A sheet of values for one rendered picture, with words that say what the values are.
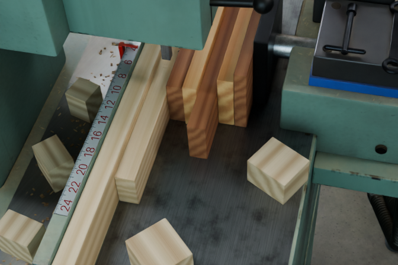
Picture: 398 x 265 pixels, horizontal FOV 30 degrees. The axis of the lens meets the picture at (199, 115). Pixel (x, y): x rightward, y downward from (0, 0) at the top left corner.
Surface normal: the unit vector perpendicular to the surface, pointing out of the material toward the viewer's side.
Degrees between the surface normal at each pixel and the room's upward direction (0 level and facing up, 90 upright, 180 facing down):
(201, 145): 90
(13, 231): 0
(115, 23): 90
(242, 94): 90
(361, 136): 90
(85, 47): 0
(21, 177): 0
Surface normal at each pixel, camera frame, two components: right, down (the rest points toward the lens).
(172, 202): -0.05, -0.65
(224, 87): -0.25, 0.75
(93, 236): 0.97, 0.15
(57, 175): 0.54, 0.62
